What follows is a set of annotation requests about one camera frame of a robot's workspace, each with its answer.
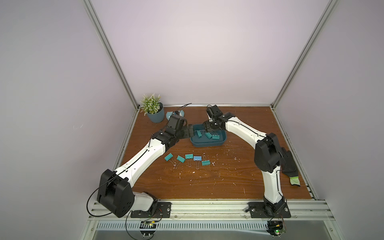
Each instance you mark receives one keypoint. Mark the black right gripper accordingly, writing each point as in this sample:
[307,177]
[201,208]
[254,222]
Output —
[212,124]

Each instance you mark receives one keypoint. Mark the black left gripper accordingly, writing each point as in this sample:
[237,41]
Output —
[190,128]

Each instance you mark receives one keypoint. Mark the teal plastic storage box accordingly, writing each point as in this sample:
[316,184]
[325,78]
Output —
[204,142]

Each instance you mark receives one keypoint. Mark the teal binder clip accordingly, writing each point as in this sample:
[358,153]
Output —
[169,158]
[189,158]
[179,160]
[205,161]

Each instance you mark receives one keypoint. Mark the blue binder clip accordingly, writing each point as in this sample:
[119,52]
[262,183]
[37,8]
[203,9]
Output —
[197,160]

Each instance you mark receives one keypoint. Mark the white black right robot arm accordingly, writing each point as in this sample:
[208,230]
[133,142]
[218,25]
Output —
[270,157]

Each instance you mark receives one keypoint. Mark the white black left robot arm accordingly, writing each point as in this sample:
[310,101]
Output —
[115,190]

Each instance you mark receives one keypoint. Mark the binder clips pile in box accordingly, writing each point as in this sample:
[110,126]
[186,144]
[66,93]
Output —
[208,135]

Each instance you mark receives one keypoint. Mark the teal plastic dustpan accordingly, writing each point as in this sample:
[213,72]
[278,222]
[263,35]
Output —
[177,112]

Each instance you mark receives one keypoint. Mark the potted green plant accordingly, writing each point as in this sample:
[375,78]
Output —
[152,107]

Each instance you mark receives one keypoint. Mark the black work glove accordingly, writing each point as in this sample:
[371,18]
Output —
[290,168]

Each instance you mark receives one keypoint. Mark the left circuit board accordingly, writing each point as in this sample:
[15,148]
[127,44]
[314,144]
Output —
[147,229]

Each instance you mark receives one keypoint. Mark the circuit board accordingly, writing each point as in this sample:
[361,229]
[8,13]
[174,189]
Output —
[147,229]
[276,228]

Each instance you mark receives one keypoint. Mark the right circuit board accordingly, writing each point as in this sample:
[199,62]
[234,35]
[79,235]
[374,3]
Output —
[276,228]

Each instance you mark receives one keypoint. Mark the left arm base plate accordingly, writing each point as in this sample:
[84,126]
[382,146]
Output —
[157,210]

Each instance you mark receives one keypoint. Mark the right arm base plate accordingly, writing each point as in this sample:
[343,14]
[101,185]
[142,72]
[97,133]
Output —
[267,210]

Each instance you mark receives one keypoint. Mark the aluminium front rail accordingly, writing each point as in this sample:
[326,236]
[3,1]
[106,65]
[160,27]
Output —
[231,209]

